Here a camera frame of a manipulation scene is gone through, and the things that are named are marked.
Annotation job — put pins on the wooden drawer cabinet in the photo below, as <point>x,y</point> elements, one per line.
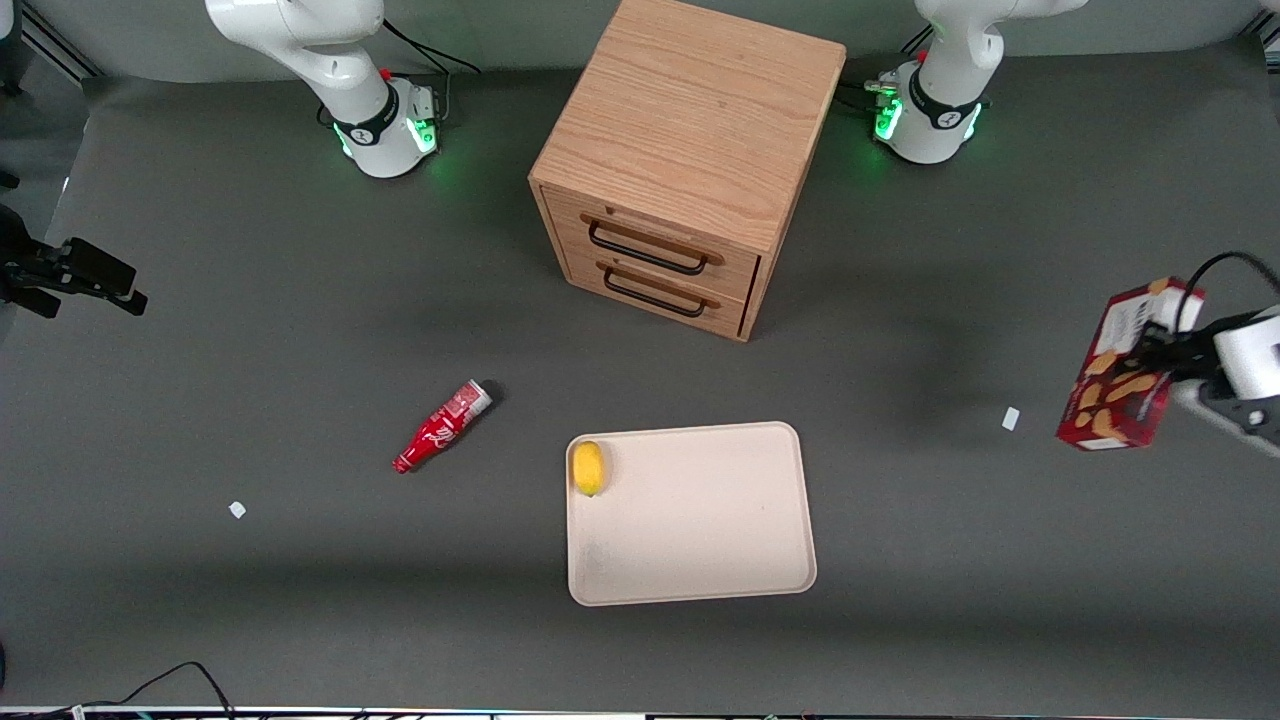
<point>700,120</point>

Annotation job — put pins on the red cookie box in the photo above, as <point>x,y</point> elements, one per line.
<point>1110,390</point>

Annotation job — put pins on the red cola bottle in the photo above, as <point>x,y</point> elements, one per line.
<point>440,428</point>

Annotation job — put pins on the beige plastic tray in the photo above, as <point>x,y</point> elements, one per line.
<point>700,520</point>

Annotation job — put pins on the aluminium frame rail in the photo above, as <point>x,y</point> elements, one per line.
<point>1265,28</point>
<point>55,40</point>

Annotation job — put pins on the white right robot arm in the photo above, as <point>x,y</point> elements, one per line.
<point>330,50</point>

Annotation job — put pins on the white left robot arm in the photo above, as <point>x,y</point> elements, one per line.
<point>945,60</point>

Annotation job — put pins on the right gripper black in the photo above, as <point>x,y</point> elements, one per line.
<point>40,272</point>

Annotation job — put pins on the yellow lemon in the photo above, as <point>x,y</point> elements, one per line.
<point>588,467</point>

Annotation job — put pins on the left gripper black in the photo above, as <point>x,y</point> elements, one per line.
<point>1176,353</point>

